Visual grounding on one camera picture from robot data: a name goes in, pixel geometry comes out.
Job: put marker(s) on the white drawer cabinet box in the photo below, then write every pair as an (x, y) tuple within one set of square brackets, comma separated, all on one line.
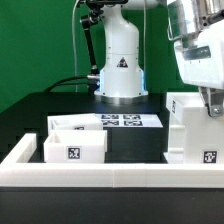
[(194, 137)]

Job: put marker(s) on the white U-shaped table fence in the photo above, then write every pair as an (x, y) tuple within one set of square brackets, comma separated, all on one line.
[(17, 171)]

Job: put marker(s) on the printed marker sheet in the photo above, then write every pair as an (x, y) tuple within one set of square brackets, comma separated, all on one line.
[(130, 120)]

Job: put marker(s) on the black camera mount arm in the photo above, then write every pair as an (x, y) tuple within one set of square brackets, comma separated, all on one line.
[(87, 22)]

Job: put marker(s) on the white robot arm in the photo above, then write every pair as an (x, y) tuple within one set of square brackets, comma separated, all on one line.
[(196, 28)]

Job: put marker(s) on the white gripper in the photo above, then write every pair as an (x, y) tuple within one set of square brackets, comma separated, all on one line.
[(204, 66)]

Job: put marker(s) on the white front drawer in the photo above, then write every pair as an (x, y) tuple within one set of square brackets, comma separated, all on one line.
[(75, 146)]

